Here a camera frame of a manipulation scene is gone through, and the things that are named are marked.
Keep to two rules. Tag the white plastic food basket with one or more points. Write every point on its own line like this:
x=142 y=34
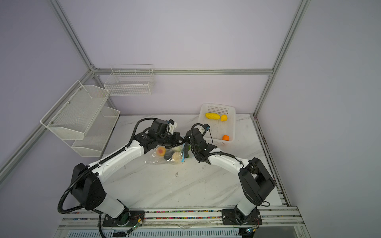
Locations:
x=218 y=128

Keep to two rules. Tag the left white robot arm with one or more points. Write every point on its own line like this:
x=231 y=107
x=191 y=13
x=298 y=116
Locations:
x=86 y=188

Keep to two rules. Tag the yellow orange fruit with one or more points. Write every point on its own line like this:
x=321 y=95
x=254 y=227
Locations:
x=160 y=151

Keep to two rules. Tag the white wire wall basket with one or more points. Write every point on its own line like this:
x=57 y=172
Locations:
x=130 y=80

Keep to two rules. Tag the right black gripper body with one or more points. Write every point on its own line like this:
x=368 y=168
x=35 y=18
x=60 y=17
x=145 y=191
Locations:
x=186 y=138

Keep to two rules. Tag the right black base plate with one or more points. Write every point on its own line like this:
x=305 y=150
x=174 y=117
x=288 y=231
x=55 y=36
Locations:
x=235 y=217

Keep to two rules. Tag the orange tangerine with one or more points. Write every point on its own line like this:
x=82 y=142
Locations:
x=226 y=138

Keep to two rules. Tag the aluminium frame back bar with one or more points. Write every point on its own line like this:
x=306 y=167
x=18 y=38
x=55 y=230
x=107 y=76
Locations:
x=187 y=71

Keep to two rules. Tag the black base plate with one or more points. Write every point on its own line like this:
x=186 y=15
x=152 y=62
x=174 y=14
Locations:
x=235 y=217
x=125 y=219

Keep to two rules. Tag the beige potato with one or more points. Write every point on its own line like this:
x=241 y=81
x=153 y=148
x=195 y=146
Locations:
x=177 y=157

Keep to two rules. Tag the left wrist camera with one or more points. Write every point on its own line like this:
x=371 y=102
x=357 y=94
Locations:
x=161 y=128

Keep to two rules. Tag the yellow lemon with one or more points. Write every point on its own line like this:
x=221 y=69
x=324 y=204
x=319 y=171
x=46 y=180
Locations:
x=223 y=118

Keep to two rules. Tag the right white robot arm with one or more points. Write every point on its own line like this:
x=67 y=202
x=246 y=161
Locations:
x=255 y=180

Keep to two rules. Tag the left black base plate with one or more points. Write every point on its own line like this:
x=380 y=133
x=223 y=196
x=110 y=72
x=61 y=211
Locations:
x=125 y=219

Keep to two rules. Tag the aluminium front rail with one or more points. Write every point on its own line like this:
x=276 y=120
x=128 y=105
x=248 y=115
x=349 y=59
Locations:
x=188 y=223

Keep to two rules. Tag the white mesh two-tier shelf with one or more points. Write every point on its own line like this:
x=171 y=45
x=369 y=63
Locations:
x=82 y=119

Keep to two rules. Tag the black round food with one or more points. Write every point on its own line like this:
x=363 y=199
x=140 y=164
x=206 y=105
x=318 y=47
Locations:
x=168 y=155

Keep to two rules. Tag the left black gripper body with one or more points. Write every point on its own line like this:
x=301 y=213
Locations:
x=169 y=141

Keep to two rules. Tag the yellow corn cob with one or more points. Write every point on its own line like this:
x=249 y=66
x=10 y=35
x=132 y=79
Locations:
x=212 y=116

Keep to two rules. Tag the clear zip top bag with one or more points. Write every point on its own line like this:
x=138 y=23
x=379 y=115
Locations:
x=152 y=158

